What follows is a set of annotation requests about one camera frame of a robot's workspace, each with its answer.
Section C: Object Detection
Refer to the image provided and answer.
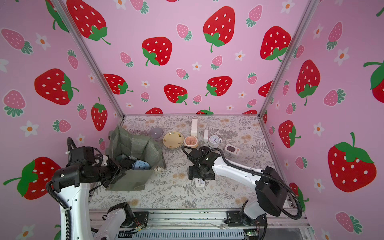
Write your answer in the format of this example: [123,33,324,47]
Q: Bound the small white digital clock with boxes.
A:
[195,179,206,189]

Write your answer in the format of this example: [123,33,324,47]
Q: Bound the small black round clock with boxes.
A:
[199,146,211,154]

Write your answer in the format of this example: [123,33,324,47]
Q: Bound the light blue alarm clock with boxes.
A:
[132,160,151,171]

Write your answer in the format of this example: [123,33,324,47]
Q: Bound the olive green canvas bag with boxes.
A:
[106,126,166,192]

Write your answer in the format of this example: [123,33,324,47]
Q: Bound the white round alarm clock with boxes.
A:
[208,135,221,149]

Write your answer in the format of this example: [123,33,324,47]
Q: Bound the tall white rectangular clock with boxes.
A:
[191,119,198,137]

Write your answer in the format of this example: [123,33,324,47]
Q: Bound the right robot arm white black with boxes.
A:
[182,146,304,226]

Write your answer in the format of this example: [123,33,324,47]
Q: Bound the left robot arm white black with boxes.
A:
[46,138,135,240]

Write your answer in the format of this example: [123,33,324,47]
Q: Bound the peach round alarm clock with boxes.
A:
[184,136,199,149]

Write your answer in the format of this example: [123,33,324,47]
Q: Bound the yellow ceramic plate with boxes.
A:
[163,131,185,149]

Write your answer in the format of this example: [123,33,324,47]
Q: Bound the lavender grey bowl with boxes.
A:
[148,127,165,142]

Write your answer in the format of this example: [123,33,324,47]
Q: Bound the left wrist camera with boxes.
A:
[68,147,96,166]

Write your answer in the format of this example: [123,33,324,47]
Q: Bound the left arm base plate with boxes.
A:
[120,211,150,231]

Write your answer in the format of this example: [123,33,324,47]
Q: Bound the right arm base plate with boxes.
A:
[224,210,268,227]

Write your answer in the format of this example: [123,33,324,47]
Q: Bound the aluminium frame rail front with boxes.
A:
[64,207,313,232]

